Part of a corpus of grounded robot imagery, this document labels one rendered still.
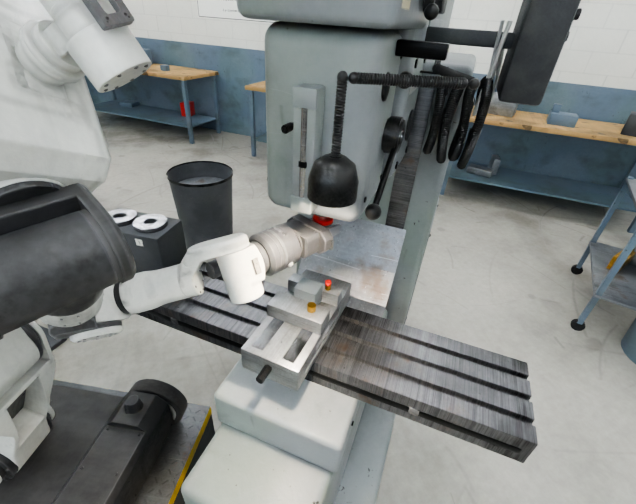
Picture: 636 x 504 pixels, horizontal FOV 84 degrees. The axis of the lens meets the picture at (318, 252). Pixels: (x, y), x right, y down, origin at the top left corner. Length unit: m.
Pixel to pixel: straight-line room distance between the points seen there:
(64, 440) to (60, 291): 0.98
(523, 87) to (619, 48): 4.18
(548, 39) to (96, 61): 0.74
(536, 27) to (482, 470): 1.70
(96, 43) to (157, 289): 0.39
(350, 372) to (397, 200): 0.54
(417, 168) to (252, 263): 0.62
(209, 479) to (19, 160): 0.78
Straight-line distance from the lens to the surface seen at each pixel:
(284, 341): 0.86
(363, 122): 0.60
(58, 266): 0.42
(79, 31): 0.46
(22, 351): 0.97
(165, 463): 1.43
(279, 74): 0.64
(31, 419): 1.22
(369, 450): 1.64
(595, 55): 4.99
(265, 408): 0.94
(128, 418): 1.29
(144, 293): 0.69
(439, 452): 1.95
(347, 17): 0.56
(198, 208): 2.68
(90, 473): 1.27
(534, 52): 0.86
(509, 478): 2.03
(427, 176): 1.09
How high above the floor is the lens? 1.64
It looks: 34 degrees down
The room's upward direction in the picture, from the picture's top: 4 degrees clockwise
